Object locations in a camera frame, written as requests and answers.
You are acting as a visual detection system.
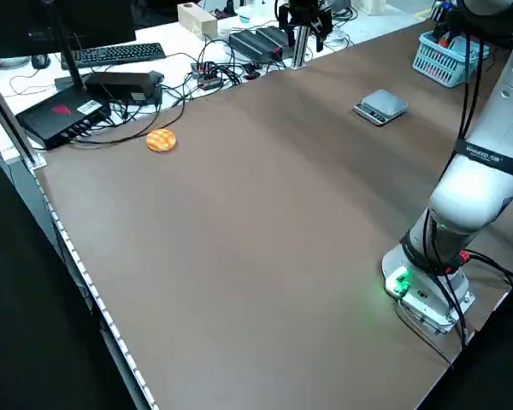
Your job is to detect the black monitor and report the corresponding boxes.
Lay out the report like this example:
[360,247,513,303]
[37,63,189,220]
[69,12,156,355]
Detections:
[0,0,137,59]

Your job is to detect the black power adapter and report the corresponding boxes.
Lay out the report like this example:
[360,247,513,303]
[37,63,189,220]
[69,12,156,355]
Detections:
[85,71,166,106]

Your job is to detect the light blue plastic basket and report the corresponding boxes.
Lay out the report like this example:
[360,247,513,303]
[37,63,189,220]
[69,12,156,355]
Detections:
[412,32,491,89]

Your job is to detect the black box with red logo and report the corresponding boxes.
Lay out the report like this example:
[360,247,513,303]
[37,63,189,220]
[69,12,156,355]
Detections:
[15,83,113,150]

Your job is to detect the silver digital kitchen scale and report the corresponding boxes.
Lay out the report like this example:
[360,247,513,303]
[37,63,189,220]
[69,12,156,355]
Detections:
[352,89,410,127]

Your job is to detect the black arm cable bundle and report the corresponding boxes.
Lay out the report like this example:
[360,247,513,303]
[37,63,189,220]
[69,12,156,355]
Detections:
[395,25,513,371]

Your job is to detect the black monitor stand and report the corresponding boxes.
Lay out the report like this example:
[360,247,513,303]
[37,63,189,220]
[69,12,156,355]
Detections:
[46,0,89,93]

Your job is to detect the round golden waffle bread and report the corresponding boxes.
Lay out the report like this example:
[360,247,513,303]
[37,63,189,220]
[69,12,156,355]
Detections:
[146,128,179,154]

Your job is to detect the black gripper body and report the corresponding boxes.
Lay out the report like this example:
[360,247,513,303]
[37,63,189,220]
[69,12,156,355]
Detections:
[434,10,463,42]
[281,0,331,21]

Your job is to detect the cream wooden box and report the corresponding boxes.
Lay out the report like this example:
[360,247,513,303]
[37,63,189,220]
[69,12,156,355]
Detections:
[177,3,219,42]

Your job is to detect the aluminium profile post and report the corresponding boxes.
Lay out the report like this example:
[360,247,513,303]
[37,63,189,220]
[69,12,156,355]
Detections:
[291,23,313,69]

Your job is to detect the grey usb hub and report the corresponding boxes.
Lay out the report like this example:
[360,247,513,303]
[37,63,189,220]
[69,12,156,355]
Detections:
[191,61,223,90]

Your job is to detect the aluminium frame rail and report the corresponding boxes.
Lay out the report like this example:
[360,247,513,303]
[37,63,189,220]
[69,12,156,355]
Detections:
[0,67,44,170]

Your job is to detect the black keyboard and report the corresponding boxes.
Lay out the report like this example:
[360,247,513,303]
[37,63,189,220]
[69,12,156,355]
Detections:
[61,42,167,70]

